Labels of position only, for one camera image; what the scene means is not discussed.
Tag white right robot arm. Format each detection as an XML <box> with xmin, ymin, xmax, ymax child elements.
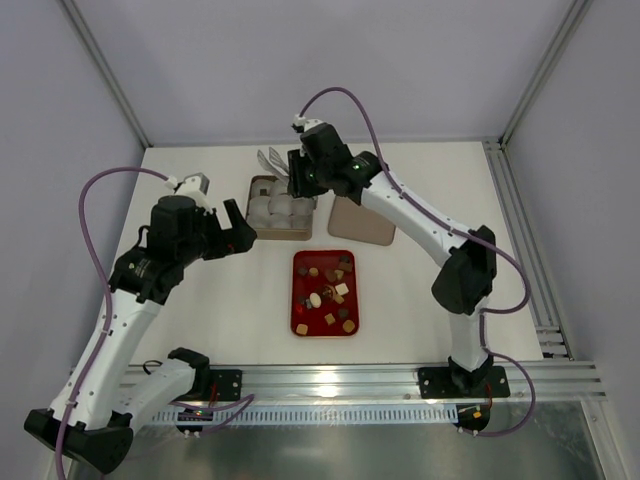
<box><xmin>287</xmin><ymin>119</ymin><xmax>497</xmax><ymax>396</ymax></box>

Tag right side aluminium rail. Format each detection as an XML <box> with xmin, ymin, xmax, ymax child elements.
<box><xmin>482</xmin><ymin>141</ymin><xmax>574</xmax><ymax>361</ymax></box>

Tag slotted cable duct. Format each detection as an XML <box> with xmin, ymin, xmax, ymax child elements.
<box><xmin>148</xmin><ymin>402</ymin><xmax>458</xmax><ymax>428</ymax></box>

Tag aluminium front rail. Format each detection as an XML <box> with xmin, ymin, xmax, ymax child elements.
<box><xmin>232</xmin><ymin>360</ymin><xmax>607</xmax><ymax>403</ymax></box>

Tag gold shell chocolate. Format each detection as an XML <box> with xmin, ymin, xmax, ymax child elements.
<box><xmin>343</xmin><ymin>320</ymin><xmax>355</xmax><ymax>333</ymax></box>

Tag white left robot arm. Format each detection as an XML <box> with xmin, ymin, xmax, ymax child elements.
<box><xmin>24</xmin><ymin>195</ymin><xmax>257</xmax><ymax>474</ymax></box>

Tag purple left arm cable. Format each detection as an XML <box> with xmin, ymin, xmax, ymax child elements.
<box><xmin>52</xmin><ymin>167</ymin><xmax>256</xmax><ymax>471</ymax></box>

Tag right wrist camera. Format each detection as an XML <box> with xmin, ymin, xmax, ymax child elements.
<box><xmin>291</xmin><ymin>114</ymin><xmax>323</xmax><ymax>134</ymax></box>

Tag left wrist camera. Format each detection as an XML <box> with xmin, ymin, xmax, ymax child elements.
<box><xmin>165</xmin><ymin>173</ymin><xmax>210</xmax><ymax>198</ymax></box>

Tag gold tin lid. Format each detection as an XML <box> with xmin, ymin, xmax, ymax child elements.
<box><xmin>327</xmin><ymin>196</ymin><xmax>396</xmax><ymax>247</ymax></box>

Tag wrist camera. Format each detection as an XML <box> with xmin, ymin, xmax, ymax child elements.
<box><xmin>165</xmin><ymin>173</ymin><xmax>210</xmax><ymax>198</ymax></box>
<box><xmin>291</xmin><ymin>114</ymin><xmax>323</xmax><ymax>134</ymax></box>

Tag red lacquer tray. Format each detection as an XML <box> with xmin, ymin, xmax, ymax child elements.
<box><xmin>290</xmin><ymin>249</ymin><xmax>360</xmax><ymax>339</ymax></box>

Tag aluminium rail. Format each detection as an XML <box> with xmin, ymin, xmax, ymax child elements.
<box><xmin>482</xmin><ymin>141</ymin><xmax>574</xmax><ymax>361</ymax></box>
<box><xmin>232</xmin><ymin>360</ymin><xmax>607</xmax><ymax>403</ymax></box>

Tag white cube chocolate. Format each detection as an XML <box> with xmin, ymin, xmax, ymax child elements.
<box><xmin>335</xmin><ymin>283</ymin><xmax>349</xmax><ymax>295</ymax></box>

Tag gold tin box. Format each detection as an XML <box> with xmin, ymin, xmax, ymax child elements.
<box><xmin>245</xmin><ymin>175</ymin><xmax>317</xmax><ymax>241</ymax></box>

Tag white round spiral chocolate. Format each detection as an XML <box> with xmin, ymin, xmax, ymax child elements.
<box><xmin>309</xmin><ymin>293</ymin><xmax>321</xmax><ymax>308</ymax></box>

